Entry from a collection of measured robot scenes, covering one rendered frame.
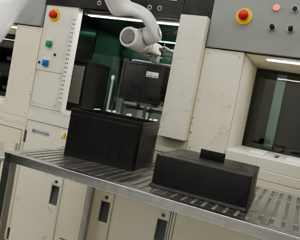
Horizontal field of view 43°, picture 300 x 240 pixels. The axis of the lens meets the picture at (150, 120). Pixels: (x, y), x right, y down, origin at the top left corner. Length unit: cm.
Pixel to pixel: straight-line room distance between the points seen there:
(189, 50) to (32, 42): 88
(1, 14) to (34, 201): 109
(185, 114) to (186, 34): 34
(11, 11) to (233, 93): 90
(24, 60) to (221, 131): 111
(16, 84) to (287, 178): 143
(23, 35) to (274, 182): 145
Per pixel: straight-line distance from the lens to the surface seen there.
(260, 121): 205
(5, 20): 130
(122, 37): 158
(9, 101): 217
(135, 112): 274
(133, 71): 177
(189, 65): 162
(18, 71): 215
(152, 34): 156
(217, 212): 102
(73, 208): 195
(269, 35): 163
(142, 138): 133
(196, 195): 111
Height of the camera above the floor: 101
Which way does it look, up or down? 3 degrees down
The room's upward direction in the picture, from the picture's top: 11 degrees clockwise
